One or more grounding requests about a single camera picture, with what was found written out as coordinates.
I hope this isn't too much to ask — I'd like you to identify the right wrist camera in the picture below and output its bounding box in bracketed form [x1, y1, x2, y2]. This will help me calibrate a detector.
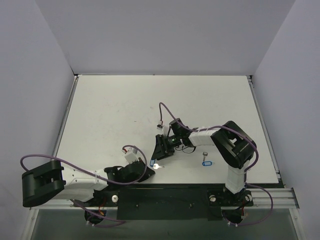
[156, 124, 170, 135]

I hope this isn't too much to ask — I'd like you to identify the aluminium frame rail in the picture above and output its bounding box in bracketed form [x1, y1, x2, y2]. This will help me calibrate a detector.
[246, 75, 300, 210]

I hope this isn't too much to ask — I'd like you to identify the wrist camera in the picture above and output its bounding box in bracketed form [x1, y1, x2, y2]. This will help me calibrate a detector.
[156, 124, 170, 135]
[122, 147, 139, 164]

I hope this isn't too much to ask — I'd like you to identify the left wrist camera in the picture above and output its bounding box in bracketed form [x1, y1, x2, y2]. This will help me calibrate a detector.
[122, 147, 139, 164]

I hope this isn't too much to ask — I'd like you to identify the blue key tag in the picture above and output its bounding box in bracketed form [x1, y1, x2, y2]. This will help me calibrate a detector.
[149, 159, 155, 167]
[202, 161, 214, 167]

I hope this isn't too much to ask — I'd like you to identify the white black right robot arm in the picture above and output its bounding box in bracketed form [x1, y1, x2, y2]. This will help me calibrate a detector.
[151, 118, 259, 205]

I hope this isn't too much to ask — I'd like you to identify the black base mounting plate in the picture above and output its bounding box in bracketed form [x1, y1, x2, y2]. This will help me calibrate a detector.
[81, 183, 254, 221]

